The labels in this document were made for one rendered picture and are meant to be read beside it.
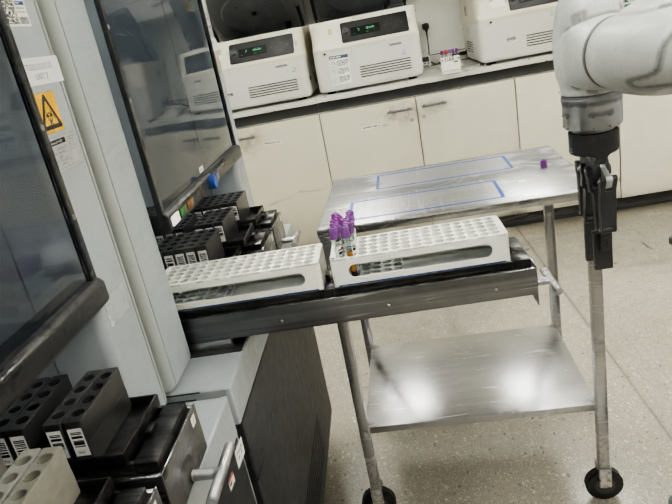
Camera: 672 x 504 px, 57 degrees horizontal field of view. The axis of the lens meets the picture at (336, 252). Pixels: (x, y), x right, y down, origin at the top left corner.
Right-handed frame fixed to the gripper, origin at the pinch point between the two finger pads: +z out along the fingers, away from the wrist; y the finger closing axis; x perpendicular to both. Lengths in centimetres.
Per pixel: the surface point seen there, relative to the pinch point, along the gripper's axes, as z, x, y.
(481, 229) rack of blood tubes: -6.8, -19.3, 1.0
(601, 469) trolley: 69, 6, -24
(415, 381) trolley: 52, -35, -46
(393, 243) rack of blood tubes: -6.8, -34.3, 1.0
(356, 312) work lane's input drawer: 2.3, -42.3, 6.8
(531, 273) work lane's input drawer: 0.1, -12.9, 6.8
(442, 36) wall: -25, 11, -292
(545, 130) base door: 28, 51, -229
